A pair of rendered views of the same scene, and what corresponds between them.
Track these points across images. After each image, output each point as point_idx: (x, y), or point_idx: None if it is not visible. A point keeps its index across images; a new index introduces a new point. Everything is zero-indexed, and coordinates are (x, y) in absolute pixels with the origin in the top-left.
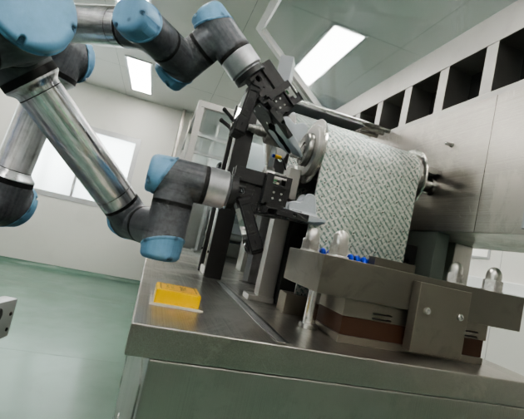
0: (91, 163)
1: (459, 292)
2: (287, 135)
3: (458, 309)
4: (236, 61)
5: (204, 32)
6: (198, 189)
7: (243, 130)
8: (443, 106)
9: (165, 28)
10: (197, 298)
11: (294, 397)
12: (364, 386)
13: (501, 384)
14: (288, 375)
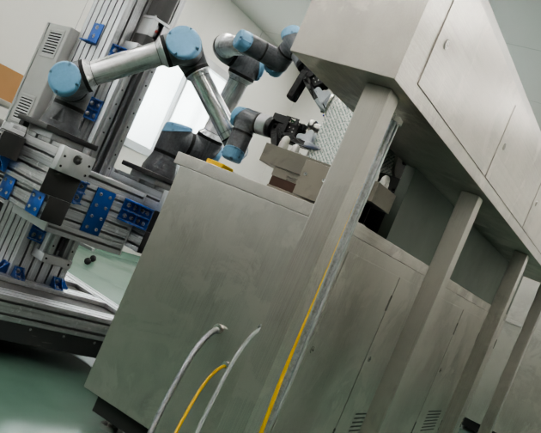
0: (214, 112)
1: (327, 167)
2: (313, 97)
3: (325, 176)
4: (294, 57)
5: (282, 42)
6: (250, 123)
7: (291, 95)
8: None
9: (255, 43)
10: (221, 164)
11: (224, 192)
12: (254, 194)
13: None
14: (224, 182)
